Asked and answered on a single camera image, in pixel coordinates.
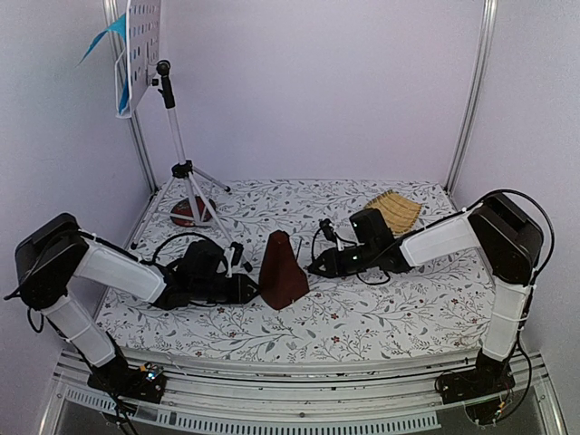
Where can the red floral round tin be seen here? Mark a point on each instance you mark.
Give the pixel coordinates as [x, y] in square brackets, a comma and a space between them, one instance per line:
[181, 214]

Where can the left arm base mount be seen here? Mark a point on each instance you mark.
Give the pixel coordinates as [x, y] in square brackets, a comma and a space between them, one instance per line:
[145, 383]

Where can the aluminium front rail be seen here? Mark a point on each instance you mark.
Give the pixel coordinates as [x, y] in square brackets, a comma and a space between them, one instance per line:
[205, 396]

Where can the dark red wooden metronome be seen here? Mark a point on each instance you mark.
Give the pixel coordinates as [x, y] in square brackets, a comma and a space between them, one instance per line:
[281, 280]

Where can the aluminium frame post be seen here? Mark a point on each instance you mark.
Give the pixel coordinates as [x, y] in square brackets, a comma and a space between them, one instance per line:
[485, 40]
[131, 113]

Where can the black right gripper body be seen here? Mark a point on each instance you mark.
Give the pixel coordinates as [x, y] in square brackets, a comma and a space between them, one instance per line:
[352, 266]

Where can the right aluminium frame post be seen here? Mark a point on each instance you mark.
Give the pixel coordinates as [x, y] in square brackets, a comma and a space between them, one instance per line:
[485, 40]

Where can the woven bamboo tray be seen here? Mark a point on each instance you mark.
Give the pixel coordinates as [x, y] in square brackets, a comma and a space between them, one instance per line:
[399, 213]

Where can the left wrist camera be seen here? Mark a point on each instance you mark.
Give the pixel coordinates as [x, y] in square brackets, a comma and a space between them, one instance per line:
[233, 255]

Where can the left aluminium frame post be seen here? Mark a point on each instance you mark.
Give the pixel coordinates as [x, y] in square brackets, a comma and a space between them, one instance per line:
[131, 113]

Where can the white blue sheet music booklet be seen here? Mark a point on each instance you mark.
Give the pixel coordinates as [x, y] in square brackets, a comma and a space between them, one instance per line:
[117, 31]

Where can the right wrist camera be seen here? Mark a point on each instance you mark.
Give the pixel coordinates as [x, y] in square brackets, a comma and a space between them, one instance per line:
[327, 228]

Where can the white tripod music stand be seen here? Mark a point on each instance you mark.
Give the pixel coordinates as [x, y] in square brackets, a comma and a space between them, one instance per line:
[145, 70]

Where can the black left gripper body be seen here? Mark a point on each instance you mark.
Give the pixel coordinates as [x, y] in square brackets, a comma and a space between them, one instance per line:
[222, 294]

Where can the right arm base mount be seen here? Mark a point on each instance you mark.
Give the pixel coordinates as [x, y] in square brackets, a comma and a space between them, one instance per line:
[486, 378]

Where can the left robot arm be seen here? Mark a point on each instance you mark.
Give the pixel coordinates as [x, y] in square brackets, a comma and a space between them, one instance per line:
[61, 252]

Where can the floral table cloth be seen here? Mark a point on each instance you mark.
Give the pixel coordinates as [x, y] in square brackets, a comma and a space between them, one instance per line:
[442, 308]

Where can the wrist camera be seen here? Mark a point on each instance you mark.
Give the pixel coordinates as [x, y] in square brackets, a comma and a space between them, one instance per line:
[233, 255]
[327, 228]

